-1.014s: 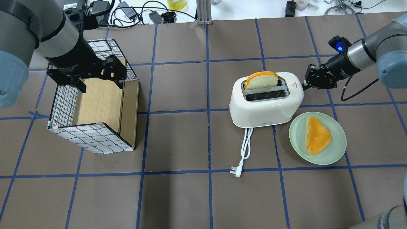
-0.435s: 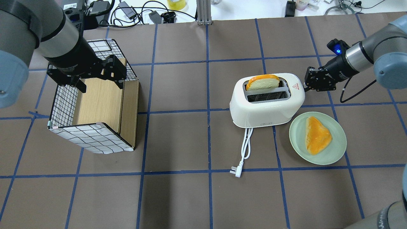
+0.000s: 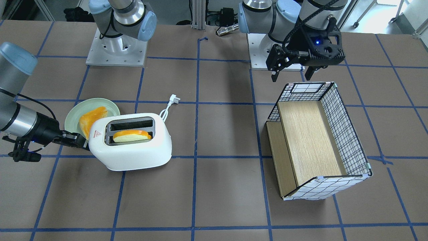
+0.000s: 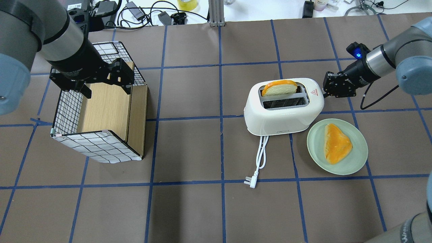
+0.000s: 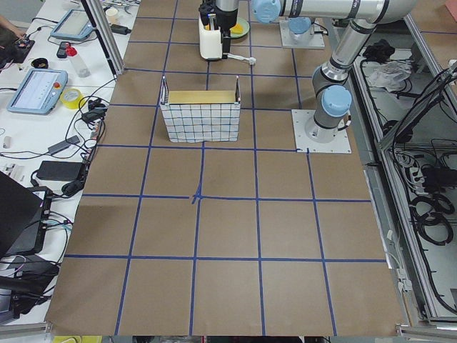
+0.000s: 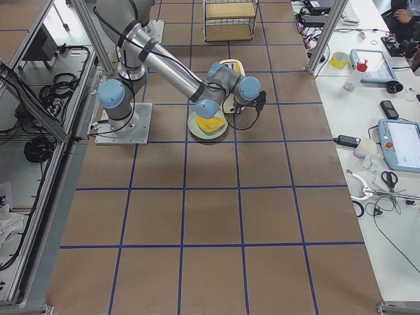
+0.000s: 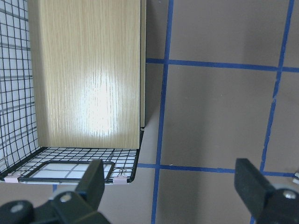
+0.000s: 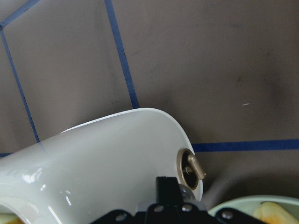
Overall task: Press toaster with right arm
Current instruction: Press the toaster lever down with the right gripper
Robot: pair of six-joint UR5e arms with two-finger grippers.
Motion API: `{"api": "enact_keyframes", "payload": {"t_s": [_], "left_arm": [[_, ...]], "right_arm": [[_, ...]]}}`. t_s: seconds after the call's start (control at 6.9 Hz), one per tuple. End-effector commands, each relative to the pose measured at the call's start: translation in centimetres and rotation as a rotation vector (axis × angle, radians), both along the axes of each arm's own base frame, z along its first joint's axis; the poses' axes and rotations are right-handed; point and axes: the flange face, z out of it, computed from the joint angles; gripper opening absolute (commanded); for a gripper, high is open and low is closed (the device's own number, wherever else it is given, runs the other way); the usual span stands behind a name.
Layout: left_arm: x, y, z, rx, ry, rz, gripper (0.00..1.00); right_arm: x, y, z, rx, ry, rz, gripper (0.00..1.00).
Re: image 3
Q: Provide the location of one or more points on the silver metal connector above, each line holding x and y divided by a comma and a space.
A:
225, 30

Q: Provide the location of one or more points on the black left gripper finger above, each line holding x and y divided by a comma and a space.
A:
310, 72
275, 72

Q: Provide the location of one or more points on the checkered open storage box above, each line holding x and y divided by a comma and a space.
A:
315, 147

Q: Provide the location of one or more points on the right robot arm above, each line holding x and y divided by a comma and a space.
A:
17, 64

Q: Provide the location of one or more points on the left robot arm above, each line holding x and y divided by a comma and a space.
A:
282, 18

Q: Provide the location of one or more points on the bread slice in toaster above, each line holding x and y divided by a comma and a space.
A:
131, 135

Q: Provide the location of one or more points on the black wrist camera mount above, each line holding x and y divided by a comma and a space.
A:
20, 151

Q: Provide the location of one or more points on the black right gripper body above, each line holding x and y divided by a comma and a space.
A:
46, 127

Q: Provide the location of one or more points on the light green plate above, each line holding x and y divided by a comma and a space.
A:
72, 119

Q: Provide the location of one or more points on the white two-slot toaster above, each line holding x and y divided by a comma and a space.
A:
131, 155

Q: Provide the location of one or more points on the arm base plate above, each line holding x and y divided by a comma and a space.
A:
123, 51
259, 46

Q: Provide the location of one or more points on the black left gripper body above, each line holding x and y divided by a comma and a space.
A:
302, 43

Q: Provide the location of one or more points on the black power adapter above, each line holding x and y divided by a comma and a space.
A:
226, 17

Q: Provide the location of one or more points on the bread slice on plate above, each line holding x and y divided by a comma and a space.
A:
87, 120

